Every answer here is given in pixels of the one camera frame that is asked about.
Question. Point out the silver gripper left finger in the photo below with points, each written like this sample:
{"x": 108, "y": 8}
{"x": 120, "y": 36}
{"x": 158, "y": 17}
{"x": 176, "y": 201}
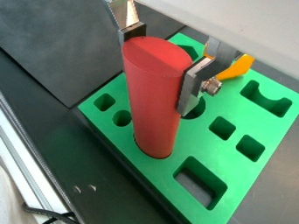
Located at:
{"x": 122, "y": 11}

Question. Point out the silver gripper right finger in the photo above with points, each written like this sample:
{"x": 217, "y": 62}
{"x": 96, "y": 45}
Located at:
{"x": 218, "y": 58}

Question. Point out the red oval cylinder peg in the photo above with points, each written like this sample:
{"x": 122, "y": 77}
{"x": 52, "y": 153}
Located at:
{"x": 154, "y": 66}

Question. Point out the green foam shape board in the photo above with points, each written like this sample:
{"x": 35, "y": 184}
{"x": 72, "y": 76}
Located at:
{"x": 225, "y": 142}

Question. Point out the yellow pentagon block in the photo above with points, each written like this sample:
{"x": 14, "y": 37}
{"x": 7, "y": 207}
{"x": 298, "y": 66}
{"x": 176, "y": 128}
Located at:
{"x": 238, "y": 68}

